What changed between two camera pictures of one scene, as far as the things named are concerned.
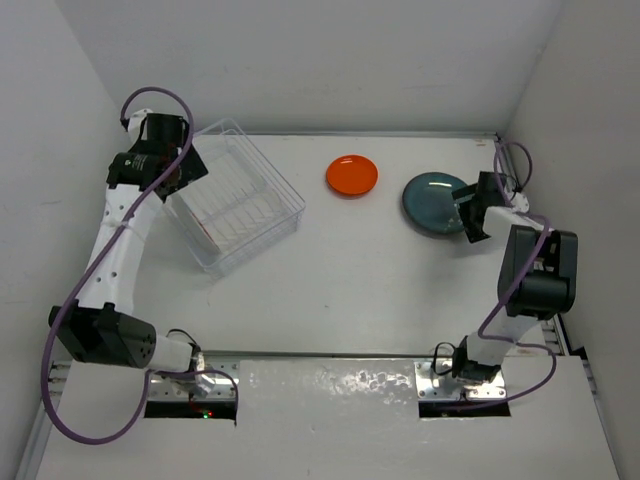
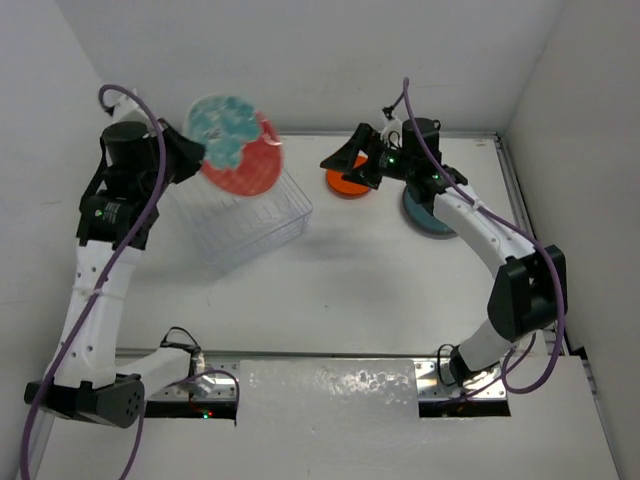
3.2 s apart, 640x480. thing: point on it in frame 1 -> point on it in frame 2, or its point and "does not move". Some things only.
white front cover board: [328, 419] does not move
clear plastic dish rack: [240, 207] does not move
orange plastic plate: [352, 174] does not move
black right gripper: [472, 233] -> [345, 157]
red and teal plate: [201, 244] -> [243, 150]
